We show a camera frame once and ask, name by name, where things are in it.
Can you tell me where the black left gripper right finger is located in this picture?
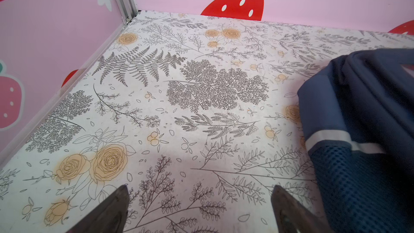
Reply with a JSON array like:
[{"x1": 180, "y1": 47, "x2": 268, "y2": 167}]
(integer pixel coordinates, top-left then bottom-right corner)
[{"x1": 271, "y1": 185, "x2": 333, "y2": 233}]

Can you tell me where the navy blue student backpack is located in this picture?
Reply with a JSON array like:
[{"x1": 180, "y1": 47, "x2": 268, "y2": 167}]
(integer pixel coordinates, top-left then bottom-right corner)
[{"x1": 298, "y1": 49, "x2": 414, "y2": 233}]

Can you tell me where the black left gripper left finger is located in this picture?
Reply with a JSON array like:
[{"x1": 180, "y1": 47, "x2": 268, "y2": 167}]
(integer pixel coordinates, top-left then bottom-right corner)
[{"x1": 67, "y1": 185, "x2": 130, "y2": 233}]

